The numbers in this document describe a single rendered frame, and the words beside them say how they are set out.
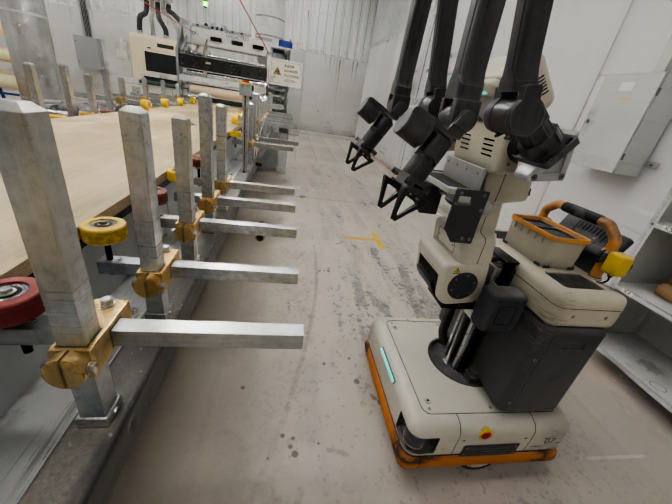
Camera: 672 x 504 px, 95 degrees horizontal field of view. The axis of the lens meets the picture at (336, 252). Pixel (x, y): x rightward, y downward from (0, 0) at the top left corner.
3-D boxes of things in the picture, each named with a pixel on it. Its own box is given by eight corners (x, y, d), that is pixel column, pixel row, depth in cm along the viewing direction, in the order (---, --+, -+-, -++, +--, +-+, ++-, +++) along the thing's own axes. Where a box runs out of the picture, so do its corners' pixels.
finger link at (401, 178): (384, 215, 66) (411, 178, 64) (374, 205, 73) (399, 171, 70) (407, 230, 69) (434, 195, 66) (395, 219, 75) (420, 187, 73)
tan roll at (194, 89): (283, 107, 474) (284, 99, 468) (283, 108, 463) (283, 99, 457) (184, 92, 447) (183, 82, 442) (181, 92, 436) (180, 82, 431)
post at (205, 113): (215, 232, 118) (212, 93, 97) (213, 236, 115) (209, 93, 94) (205, 232, 118) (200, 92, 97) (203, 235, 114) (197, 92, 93)
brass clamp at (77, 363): (137, 323, 53) (133, 299, 51) (93, 389, 41) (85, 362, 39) (97, 322, 52) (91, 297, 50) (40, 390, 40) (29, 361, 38)
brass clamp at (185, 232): (207, 225, 98) (206, 210, 96) (195, 243, 86) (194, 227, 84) (186, 223, 97) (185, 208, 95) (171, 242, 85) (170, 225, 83)
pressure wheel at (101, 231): (91, 281, 64) (79, 231, 59) (87, 264, 69) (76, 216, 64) (136, 273, 69) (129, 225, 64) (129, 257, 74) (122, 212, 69)
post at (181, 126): (198, 277, 98) (190, 115, 77) (195, 283, 95) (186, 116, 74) (187, 277, 98) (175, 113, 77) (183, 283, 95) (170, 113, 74)
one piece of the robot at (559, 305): (472, 337, 168) (539, 188, 132) (544, 434, 120) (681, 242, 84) (415, 335, 162) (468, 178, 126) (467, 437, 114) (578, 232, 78)
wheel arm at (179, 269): (296, 280, 79) (298, 266, 77) (297, 288, 76) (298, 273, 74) (107, 269, 71) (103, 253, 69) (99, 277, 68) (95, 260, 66)
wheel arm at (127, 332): (301, 340, 55) (303, 321, 54) (301, 354, 52) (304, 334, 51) (18, 333, 47) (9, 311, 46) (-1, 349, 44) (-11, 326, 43)
